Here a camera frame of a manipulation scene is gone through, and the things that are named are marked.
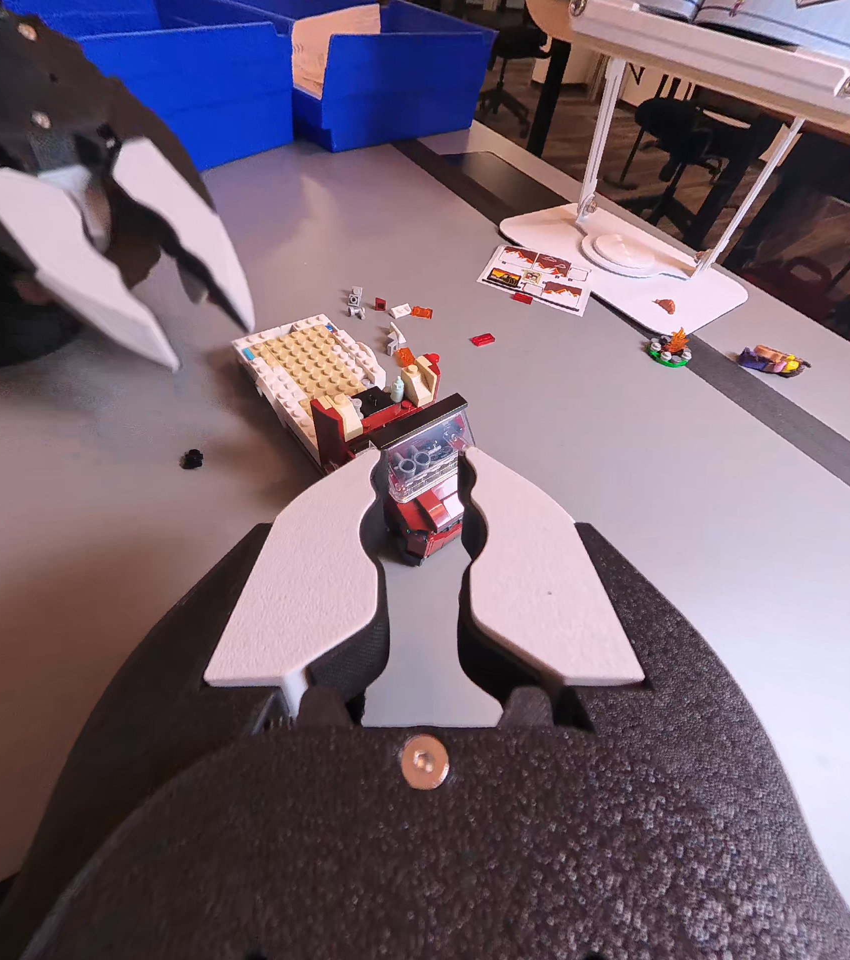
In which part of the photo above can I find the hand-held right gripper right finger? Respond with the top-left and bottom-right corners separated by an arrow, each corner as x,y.
458,447 -> 646,690

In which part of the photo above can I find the purple toy minifigure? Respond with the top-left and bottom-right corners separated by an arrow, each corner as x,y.
738,345 -> 810,378

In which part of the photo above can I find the grey desk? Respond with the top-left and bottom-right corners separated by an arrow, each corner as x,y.
0,116 -> 850,960

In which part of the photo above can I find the toy brick camper van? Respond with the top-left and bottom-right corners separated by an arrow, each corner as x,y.
232,313 -> 480,567

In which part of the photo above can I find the red backpack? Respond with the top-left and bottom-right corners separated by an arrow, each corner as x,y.
762,255 -> 838,316

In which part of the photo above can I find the white book stand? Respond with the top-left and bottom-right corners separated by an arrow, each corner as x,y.
500,0 -> 850,336

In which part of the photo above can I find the instruction booklet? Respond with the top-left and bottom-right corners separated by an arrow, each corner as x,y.
638,0 -> 850,69

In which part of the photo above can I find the blue storage bin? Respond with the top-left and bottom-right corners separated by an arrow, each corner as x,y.
245,0 -> 499,153
5,0 -> 294,172

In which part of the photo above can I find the sticker sheet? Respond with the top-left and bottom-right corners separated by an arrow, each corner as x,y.
479,245 -> 592,318

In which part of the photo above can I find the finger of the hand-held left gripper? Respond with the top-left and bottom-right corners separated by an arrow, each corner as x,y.
111,137 -> 256,334
0,167 -> 181,372

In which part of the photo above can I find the campfire brick build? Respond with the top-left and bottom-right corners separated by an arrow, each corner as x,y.
647,327 -> 693,369

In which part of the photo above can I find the black office chair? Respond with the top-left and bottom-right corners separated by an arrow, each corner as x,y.
635,97 -> 726,204

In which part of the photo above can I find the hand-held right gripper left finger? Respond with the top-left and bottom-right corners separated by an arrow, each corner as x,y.
203,452 -> 390,715

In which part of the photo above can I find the spiral bound booklet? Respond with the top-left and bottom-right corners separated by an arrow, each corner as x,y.
292,3 -> 382,99

